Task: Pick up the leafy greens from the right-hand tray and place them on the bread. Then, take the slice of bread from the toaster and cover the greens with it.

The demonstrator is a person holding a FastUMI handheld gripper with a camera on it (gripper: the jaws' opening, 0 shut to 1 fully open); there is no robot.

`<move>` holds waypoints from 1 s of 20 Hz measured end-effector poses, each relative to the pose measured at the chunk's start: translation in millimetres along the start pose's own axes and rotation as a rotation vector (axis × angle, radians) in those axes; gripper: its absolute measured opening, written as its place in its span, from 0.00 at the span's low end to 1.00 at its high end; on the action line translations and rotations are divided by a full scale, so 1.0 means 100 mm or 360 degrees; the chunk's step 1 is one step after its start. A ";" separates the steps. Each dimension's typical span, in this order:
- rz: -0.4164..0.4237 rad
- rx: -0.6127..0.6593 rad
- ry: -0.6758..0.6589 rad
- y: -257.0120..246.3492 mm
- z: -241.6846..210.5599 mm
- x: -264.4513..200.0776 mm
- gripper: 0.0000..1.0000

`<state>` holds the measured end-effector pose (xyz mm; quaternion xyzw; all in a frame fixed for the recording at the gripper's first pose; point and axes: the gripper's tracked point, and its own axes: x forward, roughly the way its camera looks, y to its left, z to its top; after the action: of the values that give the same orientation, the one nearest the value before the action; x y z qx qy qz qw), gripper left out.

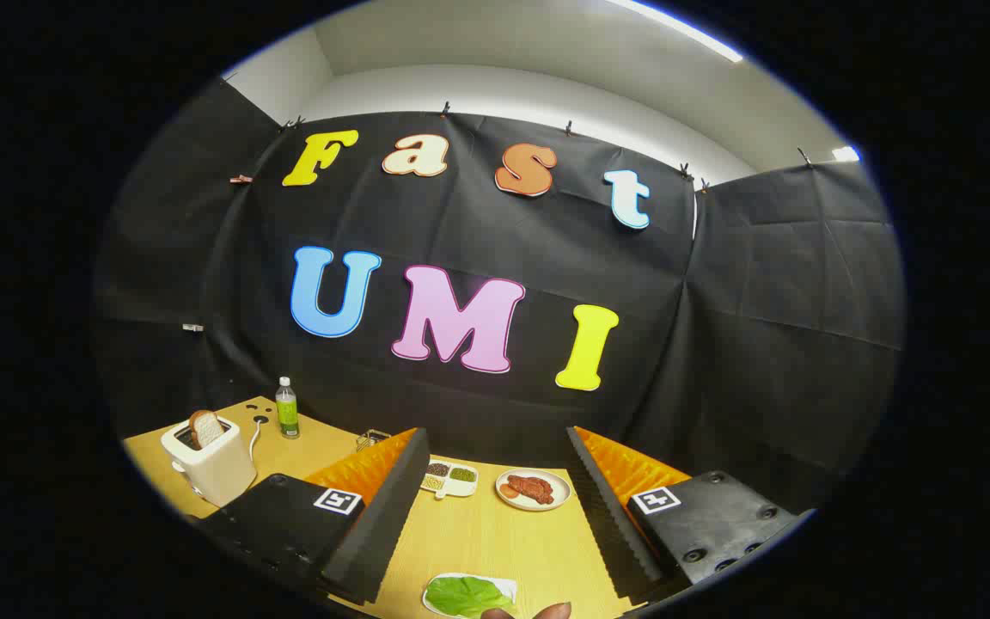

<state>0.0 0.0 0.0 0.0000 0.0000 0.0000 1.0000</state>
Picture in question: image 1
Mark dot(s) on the white divided dish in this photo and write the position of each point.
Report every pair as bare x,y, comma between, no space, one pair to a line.
461,490

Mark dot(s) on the green lettuce leaf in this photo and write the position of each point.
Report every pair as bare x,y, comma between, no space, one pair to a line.
465,595

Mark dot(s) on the red meat slice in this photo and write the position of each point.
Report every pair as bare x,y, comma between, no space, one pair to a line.
532,488

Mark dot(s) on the white square plate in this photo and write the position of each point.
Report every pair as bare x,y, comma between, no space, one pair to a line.
508,586

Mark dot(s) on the green label plastic bottle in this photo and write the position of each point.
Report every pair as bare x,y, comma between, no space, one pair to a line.
288,414

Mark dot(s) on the cream white toaster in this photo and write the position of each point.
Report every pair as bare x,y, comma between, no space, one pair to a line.
220,468

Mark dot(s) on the yellow soybeans pile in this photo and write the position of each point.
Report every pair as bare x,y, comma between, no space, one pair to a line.
433,483

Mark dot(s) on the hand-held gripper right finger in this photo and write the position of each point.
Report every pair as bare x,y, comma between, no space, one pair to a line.
615,524

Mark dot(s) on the white bread slice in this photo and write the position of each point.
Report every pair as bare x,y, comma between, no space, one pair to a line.
205,427

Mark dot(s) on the green mung beans pile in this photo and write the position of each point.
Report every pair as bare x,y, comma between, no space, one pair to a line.
462,474

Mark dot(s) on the round white meat plate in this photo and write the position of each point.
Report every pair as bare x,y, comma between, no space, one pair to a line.
559,503

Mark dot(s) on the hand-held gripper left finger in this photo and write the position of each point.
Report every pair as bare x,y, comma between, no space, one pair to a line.
379,524

